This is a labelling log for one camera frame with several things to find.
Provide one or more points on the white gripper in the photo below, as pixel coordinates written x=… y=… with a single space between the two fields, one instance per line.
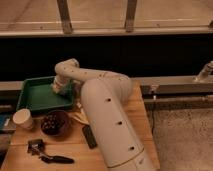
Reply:
x=61 y=85

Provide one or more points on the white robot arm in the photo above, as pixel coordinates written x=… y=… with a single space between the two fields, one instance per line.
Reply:
x=101 y=95

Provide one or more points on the green plastic tray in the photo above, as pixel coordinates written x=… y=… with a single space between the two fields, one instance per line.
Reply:
x=37 y=95

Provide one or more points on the beige cloth scraps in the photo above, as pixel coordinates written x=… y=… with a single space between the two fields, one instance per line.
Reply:
x=78 y=114

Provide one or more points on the dark bowl with contents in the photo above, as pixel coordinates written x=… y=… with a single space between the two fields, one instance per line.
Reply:
x=56 y=123

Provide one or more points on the white paper cup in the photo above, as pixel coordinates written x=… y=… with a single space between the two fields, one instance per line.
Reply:
x=23 y=119

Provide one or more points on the black rectangular remote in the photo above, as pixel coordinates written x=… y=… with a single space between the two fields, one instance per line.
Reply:
x=90 y=139

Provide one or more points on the blue object at edge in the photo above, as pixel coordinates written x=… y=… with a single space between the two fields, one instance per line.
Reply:
x=4 y=120

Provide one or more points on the metal window frame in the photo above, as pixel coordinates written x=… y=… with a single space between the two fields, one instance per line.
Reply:
x=35 y=18

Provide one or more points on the metal rail beam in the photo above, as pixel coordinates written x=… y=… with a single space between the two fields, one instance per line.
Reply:
x=174 y=85

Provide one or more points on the metal lever handle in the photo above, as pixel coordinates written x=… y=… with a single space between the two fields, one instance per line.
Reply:
x=205 y=72

